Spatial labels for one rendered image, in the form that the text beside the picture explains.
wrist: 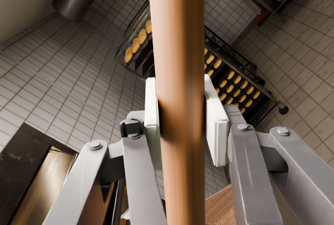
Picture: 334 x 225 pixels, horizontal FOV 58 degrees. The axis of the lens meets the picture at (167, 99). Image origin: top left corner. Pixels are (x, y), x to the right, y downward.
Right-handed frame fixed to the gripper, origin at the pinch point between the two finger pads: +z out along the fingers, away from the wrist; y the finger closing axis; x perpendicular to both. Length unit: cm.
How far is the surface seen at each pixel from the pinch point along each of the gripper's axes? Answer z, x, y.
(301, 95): 265, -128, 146
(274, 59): 362, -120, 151
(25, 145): 136, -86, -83
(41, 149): 140, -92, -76
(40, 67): 228, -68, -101
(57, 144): 151, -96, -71
